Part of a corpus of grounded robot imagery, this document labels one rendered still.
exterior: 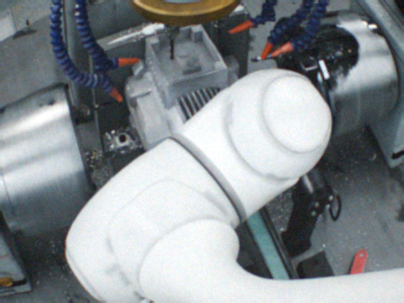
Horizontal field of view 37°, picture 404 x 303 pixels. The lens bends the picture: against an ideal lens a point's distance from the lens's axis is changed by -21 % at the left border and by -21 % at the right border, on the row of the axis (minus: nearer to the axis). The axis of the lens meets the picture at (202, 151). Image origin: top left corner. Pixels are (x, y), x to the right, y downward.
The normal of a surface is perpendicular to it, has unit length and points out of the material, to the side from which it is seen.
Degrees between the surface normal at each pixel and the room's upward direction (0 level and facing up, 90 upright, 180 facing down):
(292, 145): 38
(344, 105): 70
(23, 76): 0
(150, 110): 0
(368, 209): 0
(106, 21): 90
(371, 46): 21
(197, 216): 29
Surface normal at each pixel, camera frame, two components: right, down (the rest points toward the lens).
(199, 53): 0.01, -0.56
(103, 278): -0.14, 0.25
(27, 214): 0.36, 0.58
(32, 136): 0.12, -0.31
